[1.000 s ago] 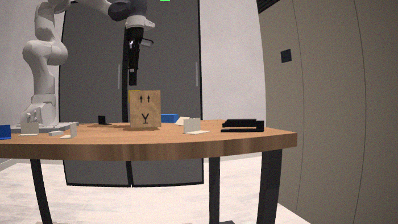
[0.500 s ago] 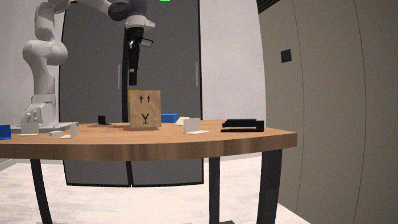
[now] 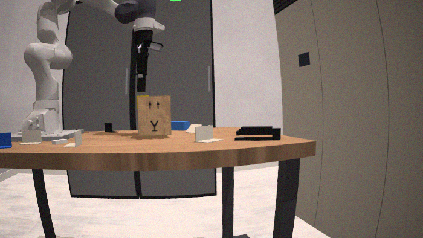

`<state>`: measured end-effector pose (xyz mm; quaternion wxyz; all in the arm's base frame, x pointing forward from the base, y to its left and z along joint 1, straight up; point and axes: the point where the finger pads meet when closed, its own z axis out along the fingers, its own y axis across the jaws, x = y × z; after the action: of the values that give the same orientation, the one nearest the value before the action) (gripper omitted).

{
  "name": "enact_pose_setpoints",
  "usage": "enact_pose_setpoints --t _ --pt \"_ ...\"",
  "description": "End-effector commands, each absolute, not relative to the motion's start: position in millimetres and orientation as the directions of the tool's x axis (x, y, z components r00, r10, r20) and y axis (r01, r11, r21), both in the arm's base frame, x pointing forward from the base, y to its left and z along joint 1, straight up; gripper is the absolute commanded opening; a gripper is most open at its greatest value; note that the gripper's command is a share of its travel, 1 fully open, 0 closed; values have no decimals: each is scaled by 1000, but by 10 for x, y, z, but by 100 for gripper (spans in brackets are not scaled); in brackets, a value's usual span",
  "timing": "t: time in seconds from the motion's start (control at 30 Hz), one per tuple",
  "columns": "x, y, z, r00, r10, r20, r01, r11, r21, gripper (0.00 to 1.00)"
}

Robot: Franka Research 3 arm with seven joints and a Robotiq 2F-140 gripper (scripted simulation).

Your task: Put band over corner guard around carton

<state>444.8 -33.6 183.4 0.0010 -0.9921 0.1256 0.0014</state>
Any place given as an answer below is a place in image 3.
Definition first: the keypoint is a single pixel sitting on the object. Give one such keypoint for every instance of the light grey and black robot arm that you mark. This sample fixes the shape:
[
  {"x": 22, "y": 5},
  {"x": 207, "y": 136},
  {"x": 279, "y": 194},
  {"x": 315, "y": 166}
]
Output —
[{"x": 52, "y": 53}]

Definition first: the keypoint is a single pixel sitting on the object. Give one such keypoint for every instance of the blue rectangular block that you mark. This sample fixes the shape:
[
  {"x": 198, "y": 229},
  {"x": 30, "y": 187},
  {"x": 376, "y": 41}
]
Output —
[{"x": 180, "y": 125}]

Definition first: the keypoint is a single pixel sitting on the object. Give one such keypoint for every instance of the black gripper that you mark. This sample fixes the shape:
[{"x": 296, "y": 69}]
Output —
[{"x": 143, "y": 37}]

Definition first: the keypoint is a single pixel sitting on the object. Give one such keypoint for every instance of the brown cardboard box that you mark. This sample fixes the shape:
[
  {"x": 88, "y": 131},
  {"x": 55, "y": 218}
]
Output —
[{"x": 154, "y": 115}]

